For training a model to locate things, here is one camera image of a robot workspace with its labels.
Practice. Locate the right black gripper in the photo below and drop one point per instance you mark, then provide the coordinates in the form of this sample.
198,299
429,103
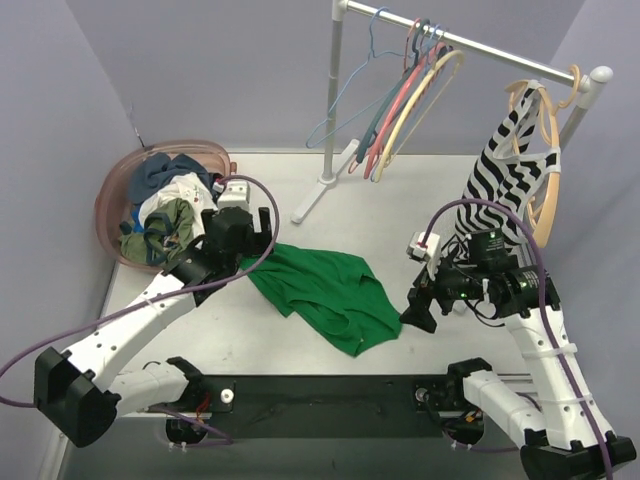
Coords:
428,295

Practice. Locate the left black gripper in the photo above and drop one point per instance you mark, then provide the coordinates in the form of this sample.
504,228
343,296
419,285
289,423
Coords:
256,236

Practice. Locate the green tank top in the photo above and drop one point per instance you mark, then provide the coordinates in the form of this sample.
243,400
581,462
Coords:
335,293

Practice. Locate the cream yellow hanger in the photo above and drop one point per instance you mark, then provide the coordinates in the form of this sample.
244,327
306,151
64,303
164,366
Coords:
421,101

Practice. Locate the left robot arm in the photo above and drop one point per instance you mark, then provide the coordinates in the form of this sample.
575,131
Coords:
83,389

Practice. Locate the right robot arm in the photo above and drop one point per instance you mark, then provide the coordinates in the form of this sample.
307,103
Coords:
564,434

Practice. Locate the striped black white tank top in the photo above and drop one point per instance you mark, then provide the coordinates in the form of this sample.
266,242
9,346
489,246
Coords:
519,167

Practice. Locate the pink hanger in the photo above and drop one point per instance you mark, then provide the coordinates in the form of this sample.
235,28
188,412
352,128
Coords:
431,53

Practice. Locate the teal hanger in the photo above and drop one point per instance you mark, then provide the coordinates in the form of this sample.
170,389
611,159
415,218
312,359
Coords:
410,62

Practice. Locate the pile of clothes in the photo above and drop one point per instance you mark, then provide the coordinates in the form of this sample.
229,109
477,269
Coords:
167,195

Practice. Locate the pink laundry basket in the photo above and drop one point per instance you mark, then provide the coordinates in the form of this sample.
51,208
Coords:
112,206

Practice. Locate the white clothes rack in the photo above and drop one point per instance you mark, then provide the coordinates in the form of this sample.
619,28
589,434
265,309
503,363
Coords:
590,86

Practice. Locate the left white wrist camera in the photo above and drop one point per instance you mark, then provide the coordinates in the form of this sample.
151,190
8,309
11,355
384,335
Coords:
232,194

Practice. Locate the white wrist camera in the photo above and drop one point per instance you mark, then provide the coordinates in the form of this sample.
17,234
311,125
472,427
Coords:
232,194
424,247

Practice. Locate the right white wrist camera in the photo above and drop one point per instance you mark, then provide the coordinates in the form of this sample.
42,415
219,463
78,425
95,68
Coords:
424,247

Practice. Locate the aluminium rail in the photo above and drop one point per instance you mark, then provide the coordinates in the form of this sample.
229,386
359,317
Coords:
519,383

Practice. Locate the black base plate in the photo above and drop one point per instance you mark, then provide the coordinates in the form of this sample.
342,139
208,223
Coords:
324,407

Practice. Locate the light blue wire hanger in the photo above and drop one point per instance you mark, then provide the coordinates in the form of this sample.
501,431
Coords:
353,97

